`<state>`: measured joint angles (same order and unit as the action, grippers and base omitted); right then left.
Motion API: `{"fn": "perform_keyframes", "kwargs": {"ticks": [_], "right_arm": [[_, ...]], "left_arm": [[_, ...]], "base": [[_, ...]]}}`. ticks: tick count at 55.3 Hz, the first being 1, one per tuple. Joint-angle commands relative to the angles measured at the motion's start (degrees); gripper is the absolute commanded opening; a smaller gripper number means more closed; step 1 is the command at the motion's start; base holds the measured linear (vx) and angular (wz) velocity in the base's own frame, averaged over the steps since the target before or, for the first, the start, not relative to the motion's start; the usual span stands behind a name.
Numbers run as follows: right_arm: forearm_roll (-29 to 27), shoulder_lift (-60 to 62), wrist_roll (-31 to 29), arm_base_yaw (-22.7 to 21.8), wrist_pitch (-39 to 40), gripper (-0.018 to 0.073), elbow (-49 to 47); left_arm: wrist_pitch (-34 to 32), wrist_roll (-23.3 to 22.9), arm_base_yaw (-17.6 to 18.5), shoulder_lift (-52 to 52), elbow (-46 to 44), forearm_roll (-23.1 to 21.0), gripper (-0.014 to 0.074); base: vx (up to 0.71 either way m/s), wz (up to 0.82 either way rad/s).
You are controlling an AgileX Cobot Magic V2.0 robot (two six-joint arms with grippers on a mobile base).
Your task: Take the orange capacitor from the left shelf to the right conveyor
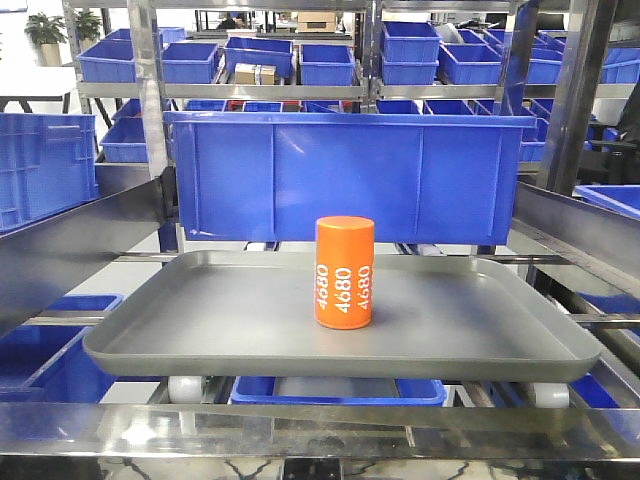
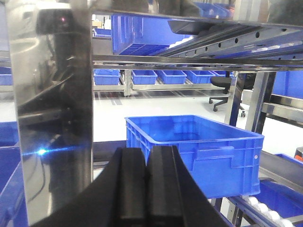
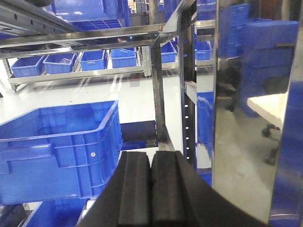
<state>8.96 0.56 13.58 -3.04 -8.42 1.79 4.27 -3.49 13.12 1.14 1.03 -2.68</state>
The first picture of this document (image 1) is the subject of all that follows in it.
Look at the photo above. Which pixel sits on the orange cylindrical capacitor 4680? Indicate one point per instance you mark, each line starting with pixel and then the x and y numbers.
pixel 343 276

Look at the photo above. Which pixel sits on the cardboard box on shelf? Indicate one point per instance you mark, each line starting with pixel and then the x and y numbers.
pixel 254 74

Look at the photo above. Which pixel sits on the large blue plastic bin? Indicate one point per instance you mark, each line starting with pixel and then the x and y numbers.
pixel 268 177

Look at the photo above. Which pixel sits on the grey metal tray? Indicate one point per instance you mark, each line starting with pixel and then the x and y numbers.
pixel 251 313

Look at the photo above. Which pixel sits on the blue bin under tray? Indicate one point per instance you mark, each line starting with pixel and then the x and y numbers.
pixel 338 391

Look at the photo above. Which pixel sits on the blue crate at left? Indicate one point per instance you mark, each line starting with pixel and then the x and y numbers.
pixel 47 165

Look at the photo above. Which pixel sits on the blue bin lower left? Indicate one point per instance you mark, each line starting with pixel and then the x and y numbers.
pixel 49 364

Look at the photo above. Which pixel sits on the potted green plant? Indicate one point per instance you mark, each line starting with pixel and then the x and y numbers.
pixel 46 34

